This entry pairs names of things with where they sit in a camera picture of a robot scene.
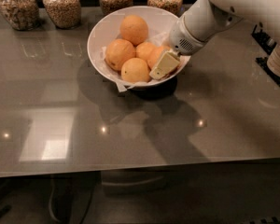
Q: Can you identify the small middle orange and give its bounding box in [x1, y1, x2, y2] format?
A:
[135, 42, 156, 61]

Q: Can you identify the far left grain jar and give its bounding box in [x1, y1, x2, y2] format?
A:
[0, 0, 39, 31]

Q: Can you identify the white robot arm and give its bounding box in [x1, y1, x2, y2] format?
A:
[166, 0, 280, 77]

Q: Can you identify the white ceramic bowl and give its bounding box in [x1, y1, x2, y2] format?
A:
[87, 6, 190, 91]

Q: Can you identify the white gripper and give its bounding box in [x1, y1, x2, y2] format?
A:
[148, 15, 208, 81]

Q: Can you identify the white paper bowl liner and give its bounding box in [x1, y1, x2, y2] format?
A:
[101, 31, 178, 93]

